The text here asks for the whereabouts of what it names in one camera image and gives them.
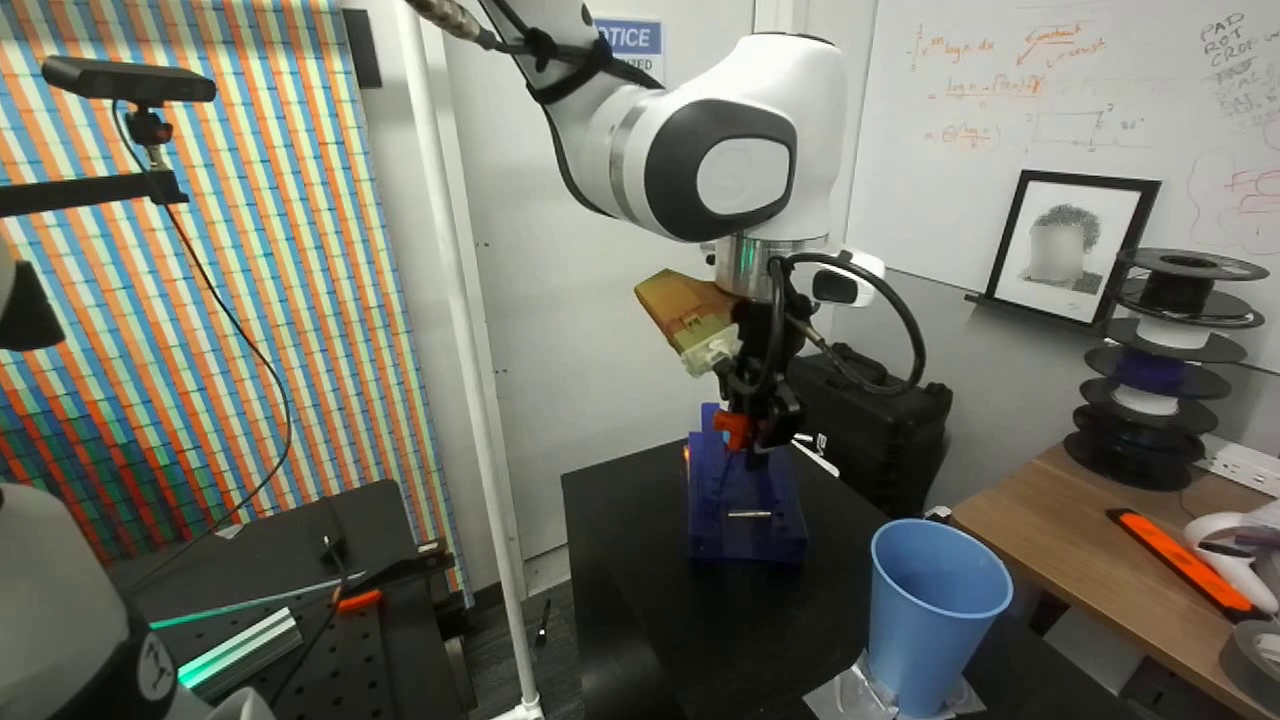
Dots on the stack of filament spools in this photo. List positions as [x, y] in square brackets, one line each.
[1160, 400]

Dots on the white power strip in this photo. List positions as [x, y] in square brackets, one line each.
[1245, 468]

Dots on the wooden table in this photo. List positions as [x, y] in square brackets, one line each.
[1080, 540]

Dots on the orange screwdriver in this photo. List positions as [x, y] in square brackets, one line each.
[733, 428]

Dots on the camera on mount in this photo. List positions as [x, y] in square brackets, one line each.
[120, 80]

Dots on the black marker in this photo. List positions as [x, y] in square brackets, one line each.
[543, 622]

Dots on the blue translucent holder block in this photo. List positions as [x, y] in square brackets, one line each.
[740, 520]

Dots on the aluminium extrusion bar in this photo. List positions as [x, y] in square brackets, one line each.
[240, 650]

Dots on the whiteboard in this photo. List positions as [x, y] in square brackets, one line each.
[950, 120]

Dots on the grey tape roll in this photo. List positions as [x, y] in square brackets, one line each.
[1255, 665]

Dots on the blue plastic cup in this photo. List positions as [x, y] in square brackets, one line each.
[930, 620]

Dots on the orange and black tool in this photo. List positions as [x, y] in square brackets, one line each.
[1175, 560]

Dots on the black hard case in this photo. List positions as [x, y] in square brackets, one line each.
[880, 430]

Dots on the black framed picture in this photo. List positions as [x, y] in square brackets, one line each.
[1065, 250]

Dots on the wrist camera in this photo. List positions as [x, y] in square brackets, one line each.
[685, 305]

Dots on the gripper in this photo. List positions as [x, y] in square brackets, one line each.
[770, 335]

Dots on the thin metal rod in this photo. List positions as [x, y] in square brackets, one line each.
[250, 603]

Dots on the blue notice sign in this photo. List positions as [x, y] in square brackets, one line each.
[635, 45]

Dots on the white pole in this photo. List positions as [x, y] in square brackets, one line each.
[470, 350]

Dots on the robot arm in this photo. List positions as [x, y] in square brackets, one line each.
[720, 110]

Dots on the white hand controller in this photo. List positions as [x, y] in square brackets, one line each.
[1250, 560]

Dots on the colourful striped panel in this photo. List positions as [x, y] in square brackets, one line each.
[330, 300]

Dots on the black and orange clamp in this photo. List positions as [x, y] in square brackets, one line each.
[390, 575]

